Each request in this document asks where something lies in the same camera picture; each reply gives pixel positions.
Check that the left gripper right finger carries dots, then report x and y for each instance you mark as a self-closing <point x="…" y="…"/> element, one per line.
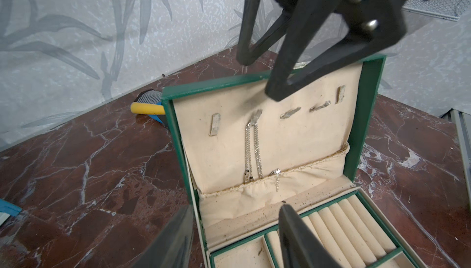
<point x="300" y="247"/>

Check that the white blue slatted crate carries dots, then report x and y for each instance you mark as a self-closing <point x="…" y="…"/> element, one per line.
<point x="8" y="210"/>

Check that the yellow handled brush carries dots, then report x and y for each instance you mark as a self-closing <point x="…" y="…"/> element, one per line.
<point x="150" y="103"/>

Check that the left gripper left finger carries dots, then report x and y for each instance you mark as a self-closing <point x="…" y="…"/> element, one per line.
<point x="172" y="247"/>

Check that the white mesh basket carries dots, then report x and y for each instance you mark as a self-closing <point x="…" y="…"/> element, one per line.
<point x="445" y="9"/>

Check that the green jewelry box beige lining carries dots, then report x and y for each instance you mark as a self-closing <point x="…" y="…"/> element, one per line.
<point x="244" y="155"/>

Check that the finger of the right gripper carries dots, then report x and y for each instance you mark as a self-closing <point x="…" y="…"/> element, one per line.
<point x="370" y="30"/>
<point x="247" y="53"/>

